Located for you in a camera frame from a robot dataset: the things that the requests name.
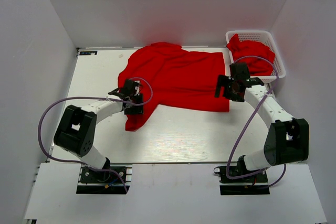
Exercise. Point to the red t shirt in basket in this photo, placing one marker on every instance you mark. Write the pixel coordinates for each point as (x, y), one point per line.
(254, 50)

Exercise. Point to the white plastic basket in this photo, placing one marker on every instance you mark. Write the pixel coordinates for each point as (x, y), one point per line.
(266, 38)

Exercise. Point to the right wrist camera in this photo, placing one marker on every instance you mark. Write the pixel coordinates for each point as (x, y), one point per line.
(239, 73)

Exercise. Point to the red t shirt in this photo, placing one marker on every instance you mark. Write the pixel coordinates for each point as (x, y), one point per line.
(172, 76)
(254, 50)

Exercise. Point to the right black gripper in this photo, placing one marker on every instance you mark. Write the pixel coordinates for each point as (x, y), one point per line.
(224, 81)

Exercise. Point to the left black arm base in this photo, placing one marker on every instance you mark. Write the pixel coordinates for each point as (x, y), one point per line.
(104, 183)

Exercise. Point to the dark label sticker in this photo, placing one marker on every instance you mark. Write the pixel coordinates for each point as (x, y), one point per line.
(87, 53)

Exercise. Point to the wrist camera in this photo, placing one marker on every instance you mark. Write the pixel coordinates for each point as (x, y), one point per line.
(239, 73)
(128, 90)

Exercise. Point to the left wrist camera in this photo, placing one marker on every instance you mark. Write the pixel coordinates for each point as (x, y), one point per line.
(128, 90)

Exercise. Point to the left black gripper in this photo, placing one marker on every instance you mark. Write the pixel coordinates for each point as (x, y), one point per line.
(138, 109)

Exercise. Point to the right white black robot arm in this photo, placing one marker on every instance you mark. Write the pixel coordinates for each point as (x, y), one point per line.
(287, 140)

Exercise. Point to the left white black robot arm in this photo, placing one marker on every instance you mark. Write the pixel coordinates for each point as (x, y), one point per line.
(77, 127)

